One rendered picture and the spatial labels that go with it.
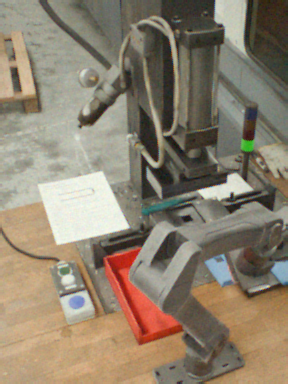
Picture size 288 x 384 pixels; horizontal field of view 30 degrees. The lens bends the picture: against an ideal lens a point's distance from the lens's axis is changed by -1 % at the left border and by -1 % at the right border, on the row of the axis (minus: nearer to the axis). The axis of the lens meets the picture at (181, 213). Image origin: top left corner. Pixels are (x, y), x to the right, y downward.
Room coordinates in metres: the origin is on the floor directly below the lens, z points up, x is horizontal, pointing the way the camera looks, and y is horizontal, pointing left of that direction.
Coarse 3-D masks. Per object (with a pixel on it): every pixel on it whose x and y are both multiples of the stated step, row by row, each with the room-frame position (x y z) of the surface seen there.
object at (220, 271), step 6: (222, 258) 0.97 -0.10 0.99; (210, 264) 0.94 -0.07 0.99; (216, 264) 0.94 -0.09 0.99; (222, 264) 0.94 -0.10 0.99; (210, 270) 0.92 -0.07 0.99; (216, 270) 0.92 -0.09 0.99; (222, 270) 0.92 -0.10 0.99; (228, 270) 0.92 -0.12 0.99; (216, 276) 0.90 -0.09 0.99; (222, 276) 0.90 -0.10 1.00; (228, 276) 0.90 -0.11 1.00; (222, 282) 0.87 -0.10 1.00; (228, 282) 0.86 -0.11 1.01; (234, 282) 0.88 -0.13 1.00
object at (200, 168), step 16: (176, 144) 1.20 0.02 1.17; (176, 160) 1.13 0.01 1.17; (192, 160) 1.11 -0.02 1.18; (208, 160) 1.11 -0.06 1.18; (160, 176) 1.09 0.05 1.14; (176, 176) 1.09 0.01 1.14; (192, 176) 1.07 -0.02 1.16; (208, 176) 1.10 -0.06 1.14; (224, 176) 1.12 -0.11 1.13; (160, 192) 1.05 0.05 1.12; (176, 192) 1.06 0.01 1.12
